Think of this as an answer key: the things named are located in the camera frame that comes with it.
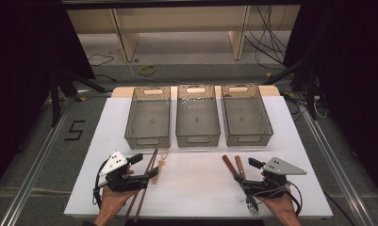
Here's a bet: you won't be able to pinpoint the white table cover sheet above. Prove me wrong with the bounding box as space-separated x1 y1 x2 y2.
63 86 334 219

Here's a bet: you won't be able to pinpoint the person's left hand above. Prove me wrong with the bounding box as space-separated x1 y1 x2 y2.
96 187 138 220

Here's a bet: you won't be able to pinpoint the brown wooden chopstick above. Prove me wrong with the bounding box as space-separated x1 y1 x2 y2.
123 148 158 220
133 150 157 223

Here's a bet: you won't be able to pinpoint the person's right hand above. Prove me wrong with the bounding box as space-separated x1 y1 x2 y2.
255 188 299 220

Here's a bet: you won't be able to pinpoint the light wooden desk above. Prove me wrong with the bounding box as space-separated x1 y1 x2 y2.
67 4 301 62

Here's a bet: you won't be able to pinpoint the transparent grey plastic basket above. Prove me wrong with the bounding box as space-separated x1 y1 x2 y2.
175 84 222 149
123 86 172 150
220 84 274 148

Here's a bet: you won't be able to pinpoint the black metal crossbar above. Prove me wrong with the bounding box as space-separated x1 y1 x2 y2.
60 0 304 9

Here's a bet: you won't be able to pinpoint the thin black floor cable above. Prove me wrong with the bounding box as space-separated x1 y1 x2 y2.
87 53 115 68

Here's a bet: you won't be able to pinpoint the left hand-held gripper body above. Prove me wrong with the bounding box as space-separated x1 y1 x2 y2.
95 151 151 193

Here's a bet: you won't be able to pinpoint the right hand-held gripper black cable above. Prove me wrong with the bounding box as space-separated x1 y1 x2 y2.
252 178 304 218

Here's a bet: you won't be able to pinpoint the brown wooden utensils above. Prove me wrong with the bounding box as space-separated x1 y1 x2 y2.
222 154 260 218

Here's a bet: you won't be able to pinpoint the light wooden spoon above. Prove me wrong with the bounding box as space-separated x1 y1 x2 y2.
152 149 171 185

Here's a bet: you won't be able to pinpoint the aluminium floor rail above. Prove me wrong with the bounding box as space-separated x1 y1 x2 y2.
0 97 76 226
298 100 376 226

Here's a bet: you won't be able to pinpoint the black curtain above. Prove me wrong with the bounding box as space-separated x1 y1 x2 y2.
284 0 378 202
0 0 96 196

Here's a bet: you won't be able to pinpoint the left hand-held gripper black cable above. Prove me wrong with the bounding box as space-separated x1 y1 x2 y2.
92 158 110 208

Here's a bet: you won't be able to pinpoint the black metal stand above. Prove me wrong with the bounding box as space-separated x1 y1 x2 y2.
261 56 320 121
48 67 114 128

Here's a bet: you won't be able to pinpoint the hand-held gripper black cable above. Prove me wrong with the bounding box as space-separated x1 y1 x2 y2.
92 158 110 208
252 178 304 218

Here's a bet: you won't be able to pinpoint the bundle of black cables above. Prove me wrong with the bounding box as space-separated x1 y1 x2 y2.
244 4 291 72

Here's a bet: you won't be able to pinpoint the wooden handle metal fork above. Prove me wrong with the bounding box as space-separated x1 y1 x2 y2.
234 154 256 215

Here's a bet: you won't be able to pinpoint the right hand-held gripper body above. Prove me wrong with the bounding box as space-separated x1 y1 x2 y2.
241 156 307 199

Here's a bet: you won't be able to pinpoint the yellow tape roll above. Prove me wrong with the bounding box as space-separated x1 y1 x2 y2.
139 64 156 76

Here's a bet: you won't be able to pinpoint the white floor cable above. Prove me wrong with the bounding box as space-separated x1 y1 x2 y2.
123 59 147 81

